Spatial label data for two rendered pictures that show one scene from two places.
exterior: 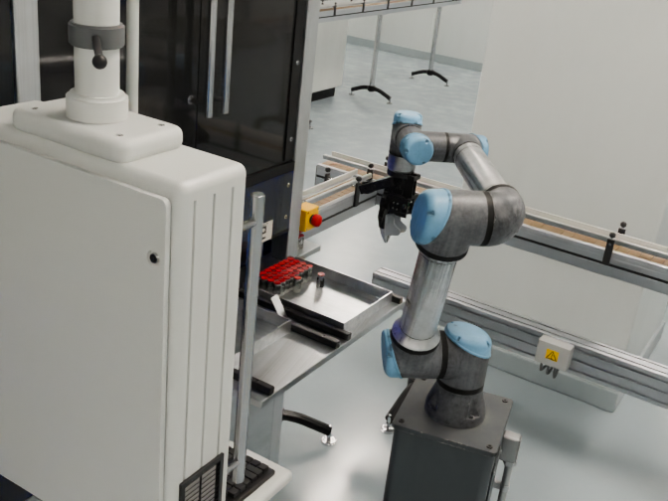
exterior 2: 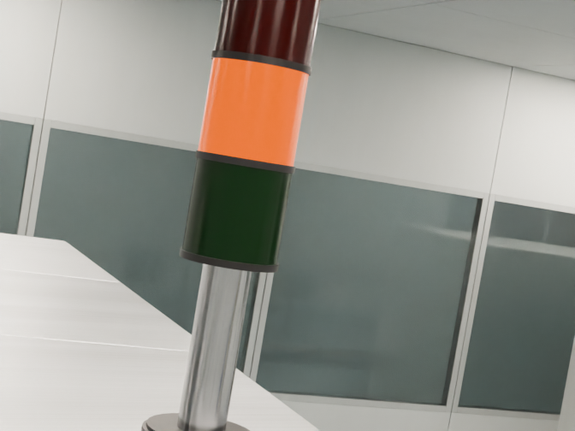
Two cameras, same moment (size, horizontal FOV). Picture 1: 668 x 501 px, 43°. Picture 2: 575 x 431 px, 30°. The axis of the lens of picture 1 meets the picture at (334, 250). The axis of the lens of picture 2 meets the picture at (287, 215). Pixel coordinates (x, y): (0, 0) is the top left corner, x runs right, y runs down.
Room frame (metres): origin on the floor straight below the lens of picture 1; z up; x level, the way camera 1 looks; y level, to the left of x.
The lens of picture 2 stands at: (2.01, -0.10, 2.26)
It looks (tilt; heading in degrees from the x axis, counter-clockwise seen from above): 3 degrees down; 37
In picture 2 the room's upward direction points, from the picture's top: 10 degrees clockwise
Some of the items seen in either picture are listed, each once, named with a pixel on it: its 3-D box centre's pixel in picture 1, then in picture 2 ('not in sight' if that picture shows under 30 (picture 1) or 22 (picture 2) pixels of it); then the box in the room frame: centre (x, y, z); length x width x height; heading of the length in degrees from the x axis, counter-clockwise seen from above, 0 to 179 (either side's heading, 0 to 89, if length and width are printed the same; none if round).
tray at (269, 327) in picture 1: (208, 321); not in sight; (1.95, 0.30, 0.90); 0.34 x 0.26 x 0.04; 60
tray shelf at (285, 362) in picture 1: (268, 316); not in sight; (2.06, 0.16, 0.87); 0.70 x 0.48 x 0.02; 150
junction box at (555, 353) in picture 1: (554, 353); not in sight; (2.72, -0.83, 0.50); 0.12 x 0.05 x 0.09; 60
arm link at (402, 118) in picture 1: (406, 133); not in sight; (2.16, -0.15, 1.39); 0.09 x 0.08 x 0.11; 10
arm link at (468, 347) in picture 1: (462, 353); not in sight; (1.83, -0.34, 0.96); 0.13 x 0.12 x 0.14; 100
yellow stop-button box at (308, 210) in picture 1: (303, 216); not in sight; (2.52, 0.11, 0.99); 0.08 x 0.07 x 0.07; 60
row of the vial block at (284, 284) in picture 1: (292, 280); not in sight; (2.23, 0.11, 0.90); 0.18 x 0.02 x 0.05; 149
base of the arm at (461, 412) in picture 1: (457, 394); not in sight; (1.83, -0.34, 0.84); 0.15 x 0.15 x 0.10
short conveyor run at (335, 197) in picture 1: (314, 204); not in sight; (2.84, 0.09, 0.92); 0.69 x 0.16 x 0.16; 150
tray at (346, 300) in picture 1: (317, 292); not in sight; (2.19, 0.03, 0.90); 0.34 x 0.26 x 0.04; 59
